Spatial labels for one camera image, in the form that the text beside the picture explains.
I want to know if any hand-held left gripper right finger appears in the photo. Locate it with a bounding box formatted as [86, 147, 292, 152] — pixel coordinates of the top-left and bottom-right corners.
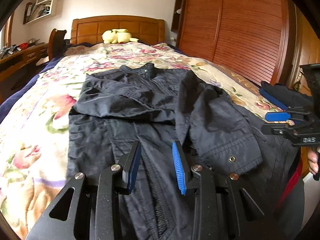
[172, 141, 265, 240]

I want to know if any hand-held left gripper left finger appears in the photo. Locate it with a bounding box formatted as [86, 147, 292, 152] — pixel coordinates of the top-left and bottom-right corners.
[26, 140, 142, 240]

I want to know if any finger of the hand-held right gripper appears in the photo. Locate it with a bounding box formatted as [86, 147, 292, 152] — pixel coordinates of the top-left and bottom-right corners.
[264, 107, 311, 125]
[261, 122, 302, 137]

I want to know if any black jacket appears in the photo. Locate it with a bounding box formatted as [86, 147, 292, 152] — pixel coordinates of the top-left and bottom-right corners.
[65, 62, 304, 240]

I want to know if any folded dark clothes blue trim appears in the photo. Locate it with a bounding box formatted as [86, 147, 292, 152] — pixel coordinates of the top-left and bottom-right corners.
[259, 81, 314, 112]

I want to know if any person's right hand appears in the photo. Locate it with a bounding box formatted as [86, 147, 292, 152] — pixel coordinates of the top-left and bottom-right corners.
[307, 146, 320, 175]

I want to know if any person's red black clothing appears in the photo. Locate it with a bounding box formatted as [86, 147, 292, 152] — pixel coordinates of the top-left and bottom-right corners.
[272, 152, 307, 240]

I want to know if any wooden louvered wardrobe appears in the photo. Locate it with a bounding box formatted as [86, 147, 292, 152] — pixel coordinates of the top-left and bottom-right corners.
[171, 0, 298, 90]

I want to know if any floral blanket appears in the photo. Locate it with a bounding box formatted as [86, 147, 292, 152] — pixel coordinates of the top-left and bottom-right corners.
[0, 42, 283, 240]

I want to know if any yellow plush toy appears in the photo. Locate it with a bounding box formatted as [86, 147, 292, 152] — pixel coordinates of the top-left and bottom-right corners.
[102, 29, 139, 44]

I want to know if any wooden headboard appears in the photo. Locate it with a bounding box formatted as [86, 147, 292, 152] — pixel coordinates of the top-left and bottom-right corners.
[70, 15, 166, 46]

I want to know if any wooden chair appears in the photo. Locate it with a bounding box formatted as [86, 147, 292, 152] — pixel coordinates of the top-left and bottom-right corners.
[48, 29, 67, 60]

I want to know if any wooden desk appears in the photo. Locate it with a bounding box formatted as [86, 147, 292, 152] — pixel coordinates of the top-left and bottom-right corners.
[0, 42, 49, 98]

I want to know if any window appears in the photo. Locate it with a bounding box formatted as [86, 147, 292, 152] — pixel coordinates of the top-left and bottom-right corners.
[0, 15, 14, 49]

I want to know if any white wall shelf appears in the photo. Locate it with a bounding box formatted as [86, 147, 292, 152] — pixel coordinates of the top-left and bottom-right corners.
[23, 0, 63, 25]

